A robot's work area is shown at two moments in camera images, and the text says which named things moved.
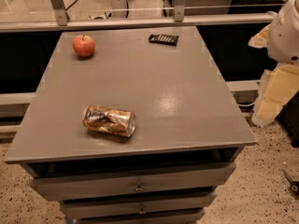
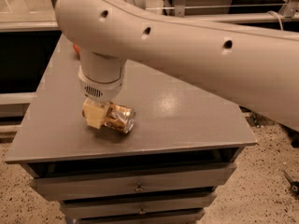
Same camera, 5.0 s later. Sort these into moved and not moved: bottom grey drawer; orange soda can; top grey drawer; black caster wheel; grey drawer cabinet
Moved: orange soda can
Not moved: black caster wheel; grey drawer cabinet; bottom grey drawer; top grey drawer
